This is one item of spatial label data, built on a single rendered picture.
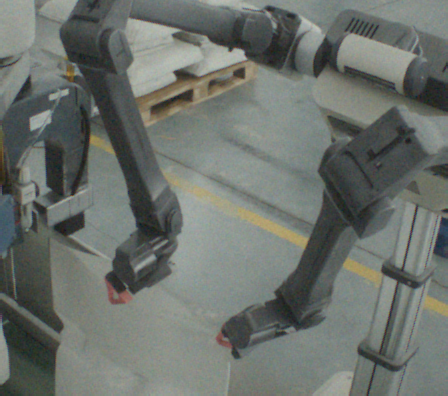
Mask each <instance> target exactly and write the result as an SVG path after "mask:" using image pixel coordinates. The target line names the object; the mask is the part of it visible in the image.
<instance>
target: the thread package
mask: <svg viewBox="0 0 448 396"><path fill-rule="evenodd" d="M34 12H35V7H34V0H0V58H4V57H10V56H13V55H17V54H19V53H22V52H24V51H26V50H27V49H28V48H29V47H30V46H31V45H32V43H33V41H34V34H35V14H34Z"/></svg>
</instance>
